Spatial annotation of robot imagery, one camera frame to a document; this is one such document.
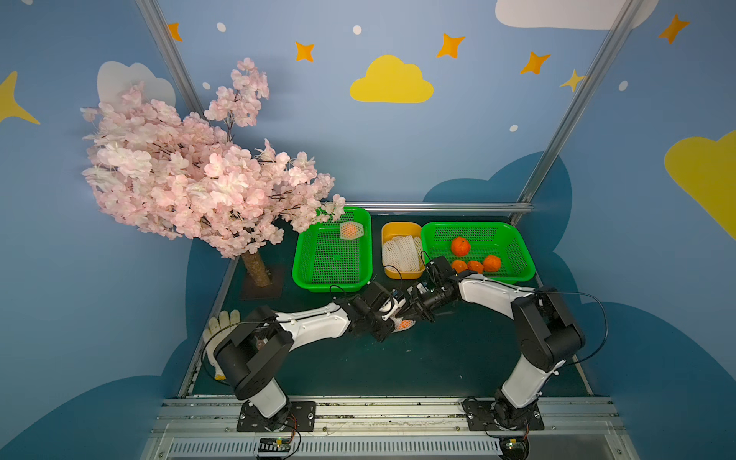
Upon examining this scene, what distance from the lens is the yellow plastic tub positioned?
3.22ft

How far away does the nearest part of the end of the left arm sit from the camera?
66cm

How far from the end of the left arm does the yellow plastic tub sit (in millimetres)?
236
